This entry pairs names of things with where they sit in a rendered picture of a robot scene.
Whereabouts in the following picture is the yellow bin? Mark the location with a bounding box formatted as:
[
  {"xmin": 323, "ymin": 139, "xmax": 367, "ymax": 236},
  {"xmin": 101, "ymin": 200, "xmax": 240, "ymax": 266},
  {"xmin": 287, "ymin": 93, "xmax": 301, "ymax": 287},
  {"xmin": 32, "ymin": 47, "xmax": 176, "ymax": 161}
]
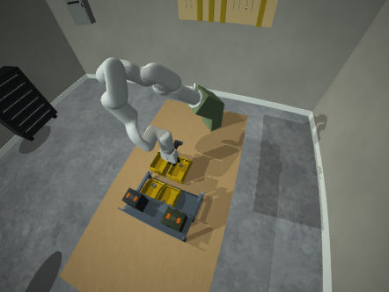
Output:
[
  {"xmin": 157, "ymin": 185, "xmax": 181, "ymax": 208},
  {"xmin": 140, "ymin": 179, "xmax": 165, "ymax": 200},
  {"xmin": 167, "ymin": 156, "xmax": 193, "ymax": 184},
  {"xmin": 149, "ymin": 151, "xmax": 172, "ymax": 176}
]

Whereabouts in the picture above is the dark grey case with handle slot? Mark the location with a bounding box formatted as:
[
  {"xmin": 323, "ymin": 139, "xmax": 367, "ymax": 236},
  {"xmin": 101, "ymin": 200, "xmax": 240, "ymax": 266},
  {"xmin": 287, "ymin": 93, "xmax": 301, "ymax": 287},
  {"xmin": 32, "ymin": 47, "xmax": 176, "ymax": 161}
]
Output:
[{"xmin": 122, "ymin": 188, "xmax": 149, "ymax": 212}]

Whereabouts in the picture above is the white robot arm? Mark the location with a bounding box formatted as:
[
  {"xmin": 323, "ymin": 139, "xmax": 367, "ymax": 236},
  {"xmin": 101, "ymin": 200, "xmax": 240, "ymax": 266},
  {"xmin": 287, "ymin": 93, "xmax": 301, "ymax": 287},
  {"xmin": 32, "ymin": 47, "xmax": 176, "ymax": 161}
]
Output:
[{"xmin": 96, "ymin": 57, "xmax": 203, "ymax": 155}]

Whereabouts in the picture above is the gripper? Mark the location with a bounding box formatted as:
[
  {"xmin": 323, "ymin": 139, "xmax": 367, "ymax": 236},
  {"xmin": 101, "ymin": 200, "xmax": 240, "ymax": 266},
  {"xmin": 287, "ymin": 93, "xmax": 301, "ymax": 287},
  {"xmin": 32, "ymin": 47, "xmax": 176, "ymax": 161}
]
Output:
[{"xmin": 160, "ymin": 149, "xmax": 180, "ymax": 165}]

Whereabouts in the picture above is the dark green case with orange latches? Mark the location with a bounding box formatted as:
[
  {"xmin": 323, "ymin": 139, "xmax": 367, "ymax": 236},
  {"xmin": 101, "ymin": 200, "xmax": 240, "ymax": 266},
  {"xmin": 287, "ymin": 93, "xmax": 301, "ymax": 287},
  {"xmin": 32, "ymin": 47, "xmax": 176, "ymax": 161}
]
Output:
[{"xmin": 161, "ymin": 207, "xmax": 187, "ymax": 232}]

